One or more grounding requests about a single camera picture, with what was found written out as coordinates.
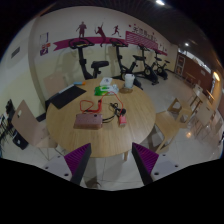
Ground black exercise bike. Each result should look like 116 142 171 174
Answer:
68 38 110 81
153 49 171 81
137 44 160 86
109 38 144 91

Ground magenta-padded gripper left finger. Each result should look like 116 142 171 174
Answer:
42 143 92 186

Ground red charging cable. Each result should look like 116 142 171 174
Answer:
79 91 125 118

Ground white cup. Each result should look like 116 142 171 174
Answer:
123 73 136 90

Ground green wet wipes pack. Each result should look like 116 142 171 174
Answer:
93 84 120 97

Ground group of wooden chairs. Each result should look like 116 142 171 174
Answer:
184 71 224 143

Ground red charger block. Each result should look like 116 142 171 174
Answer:
118 114 128 127

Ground black desk mat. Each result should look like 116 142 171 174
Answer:
49 85 88 110

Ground wooden coaster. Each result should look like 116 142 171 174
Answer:
119 86 134 95

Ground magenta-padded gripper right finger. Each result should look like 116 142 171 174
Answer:
131 142 184 186

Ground black bag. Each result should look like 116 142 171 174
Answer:
12 130 30 151

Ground ceiling lights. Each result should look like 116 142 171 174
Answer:
155 0 221 82

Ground wall vent grille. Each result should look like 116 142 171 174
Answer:
10 46 21 60

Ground wooden chair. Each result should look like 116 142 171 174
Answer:
43 72 70 98
11 99 58 158
148 97 191 155

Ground wall poster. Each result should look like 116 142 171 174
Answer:
39 32 52 57

